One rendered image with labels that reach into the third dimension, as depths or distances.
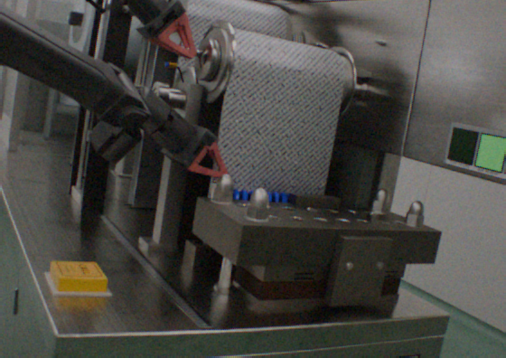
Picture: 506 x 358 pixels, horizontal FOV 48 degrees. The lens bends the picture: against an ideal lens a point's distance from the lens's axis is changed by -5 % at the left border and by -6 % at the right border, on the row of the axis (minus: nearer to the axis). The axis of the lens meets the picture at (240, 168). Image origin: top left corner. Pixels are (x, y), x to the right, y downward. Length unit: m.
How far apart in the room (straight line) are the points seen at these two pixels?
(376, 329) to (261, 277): 0.20
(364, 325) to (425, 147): 0.34
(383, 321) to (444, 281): 3.20
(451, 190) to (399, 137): 3.02
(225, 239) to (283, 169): 0.25
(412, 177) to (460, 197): 0.48
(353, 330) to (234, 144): 0.36
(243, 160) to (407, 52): 0.37
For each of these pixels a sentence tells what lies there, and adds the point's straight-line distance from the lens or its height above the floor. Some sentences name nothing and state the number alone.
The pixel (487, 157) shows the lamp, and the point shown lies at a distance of 0.96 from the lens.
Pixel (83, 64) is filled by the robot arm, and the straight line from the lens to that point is 0.78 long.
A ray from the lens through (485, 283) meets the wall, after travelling 3.93.
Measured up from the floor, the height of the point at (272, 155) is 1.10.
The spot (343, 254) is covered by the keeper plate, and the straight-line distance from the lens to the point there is 0.91.
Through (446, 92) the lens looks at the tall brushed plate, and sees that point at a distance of 1.05.
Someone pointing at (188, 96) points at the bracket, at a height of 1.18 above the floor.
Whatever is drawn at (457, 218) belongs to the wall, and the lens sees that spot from 4.07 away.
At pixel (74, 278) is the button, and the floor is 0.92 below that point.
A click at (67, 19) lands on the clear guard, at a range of 1.96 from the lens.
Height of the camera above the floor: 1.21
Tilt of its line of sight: 8 degrees down
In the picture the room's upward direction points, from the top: 10 degrees clockwise
